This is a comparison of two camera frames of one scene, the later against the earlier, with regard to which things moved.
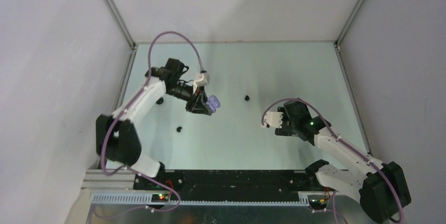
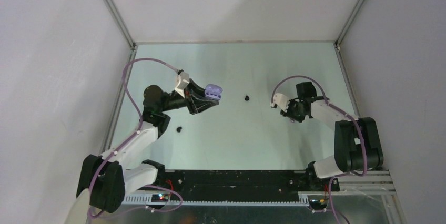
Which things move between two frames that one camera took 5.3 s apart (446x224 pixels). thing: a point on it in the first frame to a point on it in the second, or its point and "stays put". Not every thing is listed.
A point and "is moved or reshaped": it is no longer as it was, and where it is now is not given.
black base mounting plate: (229, 184) stays put
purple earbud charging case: (213, 103) is moved or reshaped
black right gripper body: (287, 129) to (294, 111)
